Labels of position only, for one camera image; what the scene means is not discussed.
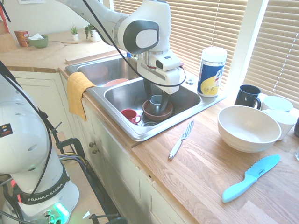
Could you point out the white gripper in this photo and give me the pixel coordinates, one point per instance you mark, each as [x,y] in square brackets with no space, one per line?
[163,80]

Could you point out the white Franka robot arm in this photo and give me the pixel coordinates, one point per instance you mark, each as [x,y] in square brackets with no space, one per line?
[23,140]

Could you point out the metal sink drain strainer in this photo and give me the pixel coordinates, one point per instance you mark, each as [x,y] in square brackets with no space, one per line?
[149,123]

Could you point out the stainless steel double sink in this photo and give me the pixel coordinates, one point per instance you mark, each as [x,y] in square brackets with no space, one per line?
[187,98]

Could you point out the white sink sprayer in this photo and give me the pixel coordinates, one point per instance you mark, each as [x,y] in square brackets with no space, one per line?
[190,81]

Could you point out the light blue serrated knife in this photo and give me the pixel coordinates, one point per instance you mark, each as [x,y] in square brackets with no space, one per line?
[251,177]

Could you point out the grey mug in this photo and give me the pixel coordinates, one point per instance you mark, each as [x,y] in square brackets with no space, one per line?
[154,102]

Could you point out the brown wooden bowl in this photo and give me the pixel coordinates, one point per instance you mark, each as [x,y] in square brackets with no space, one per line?
[149,112]

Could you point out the red mug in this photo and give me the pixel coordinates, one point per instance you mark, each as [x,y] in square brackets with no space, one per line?
[128,114]

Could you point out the pink bowl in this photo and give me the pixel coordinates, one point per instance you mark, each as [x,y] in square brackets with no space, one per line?
[115,82]

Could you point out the disinfecting wipes canister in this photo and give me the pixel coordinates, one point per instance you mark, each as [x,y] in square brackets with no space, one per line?
[210,74]

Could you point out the cabinet knob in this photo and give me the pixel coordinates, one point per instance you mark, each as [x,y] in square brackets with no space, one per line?
[95,151]
[93,144]

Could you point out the wooden window blind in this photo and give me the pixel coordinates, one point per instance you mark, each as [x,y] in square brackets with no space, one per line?
[278,46]
[198,28]

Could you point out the yellow dish towel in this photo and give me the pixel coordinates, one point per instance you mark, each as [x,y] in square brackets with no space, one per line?
[76,93]

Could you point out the trailing potted plant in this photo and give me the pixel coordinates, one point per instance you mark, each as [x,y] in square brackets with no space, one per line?
[93,33]

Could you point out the black mug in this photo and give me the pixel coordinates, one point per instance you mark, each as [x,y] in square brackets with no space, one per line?
[246,96]

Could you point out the black clamp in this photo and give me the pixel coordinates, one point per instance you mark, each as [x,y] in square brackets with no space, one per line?
[74,144]

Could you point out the large cream bowl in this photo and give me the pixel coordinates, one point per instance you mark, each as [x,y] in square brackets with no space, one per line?
[245,135]

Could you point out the wooden stick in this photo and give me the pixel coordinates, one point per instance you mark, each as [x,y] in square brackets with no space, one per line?
[70,42]

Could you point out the small potted plant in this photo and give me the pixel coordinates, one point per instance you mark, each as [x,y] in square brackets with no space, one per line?
[74,33]

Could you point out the green bowl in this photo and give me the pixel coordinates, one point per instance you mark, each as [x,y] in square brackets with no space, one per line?
[38,43]

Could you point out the white cup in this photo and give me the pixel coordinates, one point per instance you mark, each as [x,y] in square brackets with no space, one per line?
[286,123]

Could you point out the white tissue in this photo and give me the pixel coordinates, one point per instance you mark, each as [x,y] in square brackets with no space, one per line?
[36,36]

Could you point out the dark cup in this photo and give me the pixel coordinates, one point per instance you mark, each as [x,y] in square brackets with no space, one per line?
[296,127]

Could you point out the red cardboard box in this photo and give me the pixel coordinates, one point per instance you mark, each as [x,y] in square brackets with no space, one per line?
[21,38]

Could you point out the clear drinking glass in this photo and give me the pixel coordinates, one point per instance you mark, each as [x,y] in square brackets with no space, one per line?
[297,152]

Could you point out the wooden block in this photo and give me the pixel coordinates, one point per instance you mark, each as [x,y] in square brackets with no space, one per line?
[7,39]

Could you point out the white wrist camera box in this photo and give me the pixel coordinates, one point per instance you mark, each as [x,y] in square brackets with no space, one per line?
[167,63]

